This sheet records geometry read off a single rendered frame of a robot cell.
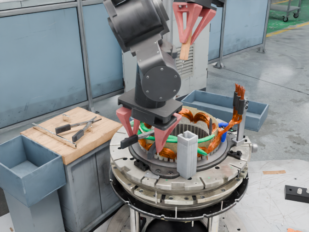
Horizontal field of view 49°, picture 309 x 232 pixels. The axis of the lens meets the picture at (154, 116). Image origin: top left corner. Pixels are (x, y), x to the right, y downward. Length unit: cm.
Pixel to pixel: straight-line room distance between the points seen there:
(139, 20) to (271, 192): 82
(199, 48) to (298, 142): 129
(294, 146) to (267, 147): 22
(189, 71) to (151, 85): 293
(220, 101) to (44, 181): 61
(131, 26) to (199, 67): 301
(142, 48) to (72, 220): 59
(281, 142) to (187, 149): 241
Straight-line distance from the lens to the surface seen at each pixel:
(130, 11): 52
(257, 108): 110
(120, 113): 61
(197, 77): 353
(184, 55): 69
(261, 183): 121
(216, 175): 69
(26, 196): 82
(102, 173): 95
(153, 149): 61
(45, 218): 92
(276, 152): 288
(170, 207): 71
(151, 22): 52
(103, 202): 101
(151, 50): 48
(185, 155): 64
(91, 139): 87
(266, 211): 111
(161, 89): 48
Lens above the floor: 151
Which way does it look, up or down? 27 degrees down
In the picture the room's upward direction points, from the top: 1 degrees counter-clockwise
